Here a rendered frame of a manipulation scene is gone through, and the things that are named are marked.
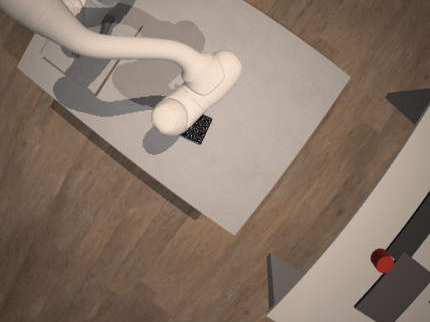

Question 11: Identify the black square box with knobs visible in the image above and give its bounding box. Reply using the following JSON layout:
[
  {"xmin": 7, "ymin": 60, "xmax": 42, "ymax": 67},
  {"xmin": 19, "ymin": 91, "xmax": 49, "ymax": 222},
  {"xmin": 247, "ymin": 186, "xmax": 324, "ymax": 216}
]
[{"xmin": 180, "ymin": 114, "xmax": 212, "ymax": 145}]

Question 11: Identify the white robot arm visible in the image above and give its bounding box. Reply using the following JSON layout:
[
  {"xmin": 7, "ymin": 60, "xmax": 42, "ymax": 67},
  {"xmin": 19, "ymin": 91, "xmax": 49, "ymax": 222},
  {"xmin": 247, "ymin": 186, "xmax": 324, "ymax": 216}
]
[{"xmin": 0, "ymin": 0, "xmax": 242, "ymax": 136}]

